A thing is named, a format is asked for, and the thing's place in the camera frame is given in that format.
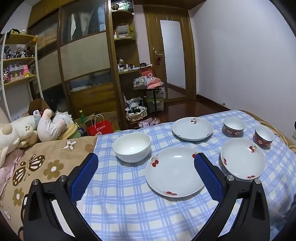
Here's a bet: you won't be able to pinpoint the woven basket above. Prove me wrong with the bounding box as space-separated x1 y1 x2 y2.
125 106 148 122

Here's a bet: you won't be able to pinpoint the black white striped cloth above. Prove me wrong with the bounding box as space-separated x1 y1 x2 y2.
127 98 146 110

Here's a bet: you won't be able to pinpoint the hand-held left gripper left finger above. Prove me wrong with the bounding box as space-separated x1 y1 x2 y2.
23 152 102 241

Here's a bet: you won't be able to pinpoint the small printed boxes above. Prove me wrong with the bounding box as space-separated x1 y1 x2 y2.
133 76 148 88

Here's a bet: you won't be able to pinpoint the wooden wardrobe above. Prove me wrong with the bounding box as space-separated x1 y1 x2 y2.
27 0 123 126

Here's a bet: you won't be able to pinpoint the red patterned bowl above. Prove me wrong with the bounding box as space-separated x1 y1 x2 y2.
223 116 246 138
255 125 275 147

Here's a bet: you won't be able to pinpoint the pink packets on floor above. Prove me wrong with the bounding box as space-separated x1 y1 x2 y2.
138 117 161 128

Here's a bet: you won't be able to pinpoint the row of small figurines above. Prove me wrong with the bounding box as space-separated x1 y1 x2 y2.
2 45 35 59

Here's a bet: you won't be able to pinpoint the white-haired plush doll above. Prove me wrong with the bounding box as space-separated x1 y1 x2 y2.
54 111 81 140

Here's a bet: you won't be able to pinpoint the wooden door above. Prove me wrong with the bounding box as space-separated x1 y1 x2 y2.
143 5 197 103

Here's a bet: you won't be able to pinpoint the wooden corner shelf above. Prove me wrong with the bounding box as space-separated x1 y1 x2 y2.
110 0 142 130

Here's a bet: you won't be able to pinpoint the cream plush toy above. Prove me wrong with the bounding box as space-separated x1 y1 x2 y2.
0 115 40 166

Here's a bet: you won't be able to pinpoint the red paper bag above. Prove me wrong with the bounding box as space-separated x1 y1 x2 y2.
86 114 114 137

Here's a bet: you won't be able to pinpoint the blue checked blanket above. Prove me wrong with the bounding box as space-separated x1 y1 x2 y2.
76 109 296 241

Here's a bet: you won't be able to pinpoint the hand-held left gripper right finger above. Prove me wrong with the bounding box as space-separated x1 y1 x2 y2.
193 152 271 241

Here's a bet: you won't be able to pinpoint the row of boxed figurines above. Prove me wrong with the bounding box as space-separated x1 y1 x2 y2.
3 64 23 84

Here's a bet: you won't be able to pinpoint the white cherry print plate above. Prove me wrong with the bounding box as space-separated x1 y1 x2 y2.
220 138 266 180
145 146 205 198
171 117 214 142

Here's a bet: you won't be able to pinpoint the red box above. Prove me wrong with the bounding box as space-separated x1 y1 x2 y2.
140 67 154 81

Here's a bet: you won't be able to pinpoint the white shelf rack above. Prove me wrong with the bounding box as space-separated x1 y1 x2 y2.
0 30 44 122

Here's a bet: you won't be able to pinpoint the plain white bowl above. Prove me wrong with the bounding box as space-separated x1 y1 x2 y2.
112 132 151 163

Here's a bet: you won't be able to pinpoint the person's blue fleece clothing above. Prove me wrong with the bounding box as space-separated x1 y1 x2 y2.
269 192 296 241

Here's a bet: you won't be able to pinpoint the plastic storage box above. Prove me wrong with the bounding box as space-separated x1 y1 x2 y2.
145 91 166 113

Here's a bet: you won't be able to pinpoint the dark side table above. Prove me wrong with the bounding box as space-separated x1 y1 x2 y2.
132 85 166 113

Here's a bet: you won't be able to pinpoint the open cardboard box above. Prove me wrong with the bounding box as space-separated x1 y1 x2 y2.
28 98 56 116

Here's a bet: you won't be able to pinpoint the dark wall poster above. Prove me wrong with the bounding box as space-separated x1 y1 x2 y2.
117 0 134 11

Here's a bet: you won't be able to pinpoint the pink plush toy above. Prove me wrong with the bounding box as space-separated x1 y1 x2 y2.
34 108 70 142

